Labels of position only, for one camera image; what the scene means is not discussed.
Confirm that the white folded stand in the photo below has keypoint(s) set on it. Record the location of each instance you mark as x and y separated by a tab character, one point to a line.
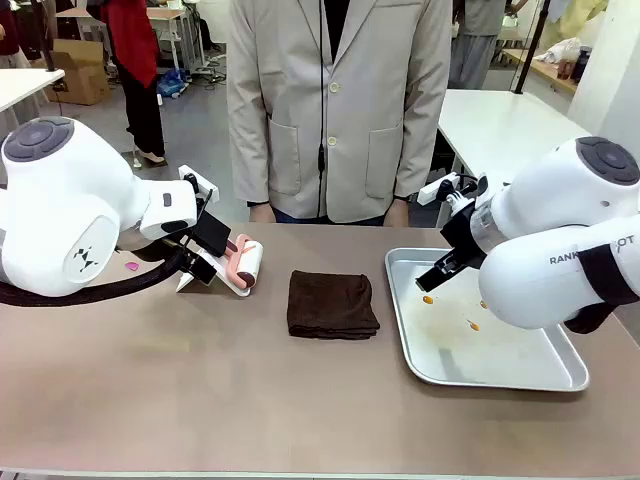
223	283

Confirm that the person left hand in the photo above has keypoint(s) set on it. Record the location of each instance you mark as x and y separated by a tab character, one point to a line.
397	212

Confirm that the white side table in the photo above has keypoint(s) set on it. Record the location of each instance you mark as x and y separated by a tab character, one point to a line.
25	85

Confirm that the dark brown cloth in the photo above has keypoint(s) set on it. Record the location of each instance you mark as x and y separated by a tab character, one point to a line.
332	305

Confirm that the person in grey clothes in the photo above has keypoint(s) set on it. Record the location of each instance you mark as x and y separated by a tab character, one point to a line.
475	45

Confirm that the black left camera mount plate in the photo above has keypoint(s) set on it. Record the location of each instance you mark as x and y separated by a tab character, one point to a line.
209	205

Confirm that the small pink paper scrap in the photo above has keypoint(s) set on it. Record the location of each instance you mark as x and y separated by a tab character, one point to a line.
132	265

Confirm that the wooden workbench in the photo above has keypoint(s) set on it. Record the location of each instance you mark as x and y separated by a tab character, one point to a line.
540	67

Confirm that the blue plastic bag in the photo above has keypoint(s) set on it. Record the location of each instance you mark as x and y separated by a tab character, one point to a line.
172	82

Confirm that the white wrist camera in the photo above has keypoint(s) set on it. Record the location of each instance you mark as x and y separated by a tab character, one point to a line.
184	172
435	189

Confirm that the black slanted pole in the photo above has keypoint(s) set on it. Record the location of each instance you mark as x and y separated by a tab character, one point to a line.
530	50

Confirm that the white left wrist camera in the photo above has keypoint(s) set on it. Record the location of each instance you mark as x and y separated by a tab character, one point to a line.
184	172

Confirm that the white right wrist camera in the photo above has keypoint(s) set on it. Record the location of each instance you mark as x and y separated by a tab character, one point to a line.
435	189

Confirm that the brown cardboard box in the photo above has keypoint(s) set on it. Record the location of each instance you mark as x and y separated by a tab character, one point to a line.
80	70

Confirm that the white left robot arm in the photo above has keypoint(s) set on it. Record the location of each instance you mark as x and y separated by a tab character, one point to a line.
75	200

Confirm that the silver metal tray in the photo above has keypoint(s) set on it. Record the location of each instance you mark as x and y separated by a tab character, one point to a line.
450	360

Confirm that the dark bottle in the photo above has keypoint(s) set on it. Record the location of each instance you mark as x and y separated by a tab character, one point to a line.
581	65

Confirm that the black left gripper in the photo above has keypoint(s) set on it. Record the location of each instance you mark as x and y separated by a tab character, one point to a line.
212	232

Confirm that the yellow hanging garment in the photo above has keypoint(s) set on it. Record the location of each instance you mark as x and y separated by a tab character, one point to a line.
575	20

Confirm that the person right hand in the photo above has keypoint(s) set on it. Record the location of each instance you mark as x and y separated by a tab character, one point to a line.
261	214

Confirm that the person in dark red top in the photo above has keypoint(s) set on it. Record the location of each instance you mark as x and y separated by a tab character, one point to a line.
7	30

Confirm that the large white table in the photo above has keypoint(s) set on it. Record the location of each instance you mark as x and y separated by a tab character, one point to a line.
500	130

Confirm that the person in beige jacket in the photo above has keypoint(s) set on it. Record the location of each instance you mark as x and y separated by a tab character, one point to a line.
280	100

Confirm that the black right camera mount bracket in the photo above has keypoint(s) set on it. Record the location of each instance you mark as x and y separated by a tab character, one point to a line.
465	197

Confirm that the person in red apron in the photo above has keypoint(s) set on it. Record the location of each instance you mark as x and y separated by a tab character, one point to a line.
140	75

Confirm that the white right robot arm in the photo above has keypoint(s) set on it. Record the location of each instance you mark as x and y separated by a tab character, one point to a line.
550	200

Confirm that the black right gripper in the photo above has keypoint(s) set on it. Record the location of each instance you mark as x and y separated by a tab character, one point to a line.
462	235

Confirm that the white plastic bag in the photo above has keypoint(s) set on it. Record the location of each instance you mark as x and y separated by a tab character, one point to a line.
562	50

